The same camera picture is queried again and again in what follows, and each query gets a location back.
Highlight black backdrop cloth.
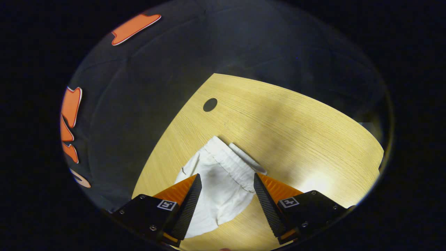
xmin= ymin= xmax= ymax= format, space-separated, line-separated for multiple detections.
xmin=61 ymin=0 xmax=391 ymax=213

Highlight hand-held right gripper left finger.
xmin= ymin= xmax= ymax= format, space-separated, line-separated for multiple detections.
xmin=111 ymin=173 xmax=202 ymax=248

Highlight white jeans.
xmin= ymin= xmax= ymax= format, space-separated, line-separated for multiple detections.
xmin=174 ymin=136 xmax=268 ymax=239

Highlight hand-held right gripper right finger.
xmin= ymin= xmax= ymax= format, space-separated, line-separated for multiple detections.
xmin=254 ymin=173 xmax=356 ymax=244

